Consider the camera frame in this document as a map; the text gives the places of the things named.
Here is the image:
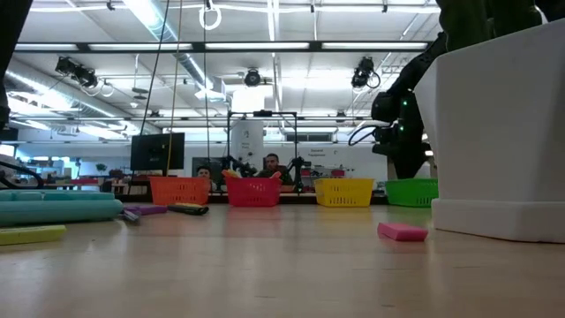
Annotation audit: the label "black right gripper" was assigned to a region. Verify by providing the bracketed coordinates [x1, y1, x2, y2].
[371, 90, 432, 180]

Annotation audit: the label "red plastic bin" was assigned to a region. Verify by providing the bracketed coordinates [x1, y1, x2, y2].
[223, 175, 283, 208]

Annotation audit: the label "black pen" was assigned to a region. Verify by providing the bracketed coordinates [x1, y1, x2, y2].
[167, 203, 210, 216]

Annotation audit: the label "green plastic bin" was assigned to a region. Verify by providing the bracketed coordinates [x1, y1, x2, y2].
[384, 178, 440, 208]

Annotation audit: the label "yellow plastic bin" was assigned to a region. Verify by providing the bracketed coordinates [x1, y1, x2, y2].
[313, 178, 375, 208]

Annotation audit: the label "person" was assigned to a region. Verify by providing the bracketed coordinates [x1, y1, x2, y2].
[196, 165, 214, 192]
[258, 153, 295, 186]

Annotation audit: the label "white cabinet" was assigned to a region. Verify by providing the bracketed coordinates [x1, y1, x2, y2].
[231, 121, 265, 171]

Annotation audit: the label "orange plastic bin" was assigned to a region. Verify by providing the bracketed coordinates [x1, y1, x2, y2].
[148, 176, 212, 207]

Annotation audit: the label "black monitor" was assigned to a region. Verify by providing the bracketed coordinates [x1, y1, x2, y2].
[130, 132, 186, 178]

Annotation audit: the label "blue calculator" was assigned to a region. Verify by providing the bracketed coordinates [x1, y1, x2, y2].
[0, 189, 124, 221]

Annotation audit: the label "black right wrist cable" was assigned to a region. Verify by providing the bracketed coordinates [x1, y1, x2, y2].
[348, 125, 381, 147]

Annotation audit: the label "black ceiling camera fixture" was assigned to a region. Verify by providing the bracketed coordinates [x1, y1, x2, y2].
[351, 56, 381, 89]
[55, 56, 99, 89]

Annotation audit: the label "black overhead frame beam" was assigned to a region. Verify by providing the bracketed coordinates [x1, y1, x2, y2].
[12, 41, 436, 54]

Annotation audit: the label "white cable ring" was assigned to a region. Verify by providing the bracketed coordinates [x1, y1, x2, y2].
[198, 0, 223, 31]

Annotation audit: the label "purple handled scissors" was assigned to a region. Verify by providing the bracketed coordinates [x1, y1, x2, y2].
[121, 203, 169, 223]

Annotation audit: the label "black hanging cable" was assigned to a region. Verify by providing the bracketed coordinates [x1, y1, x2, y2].
[139, 0, 171, 136]

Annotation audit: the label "black curved cable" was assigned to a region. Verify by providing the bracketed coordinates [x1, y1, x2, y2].
[0, 161, 45, 190]

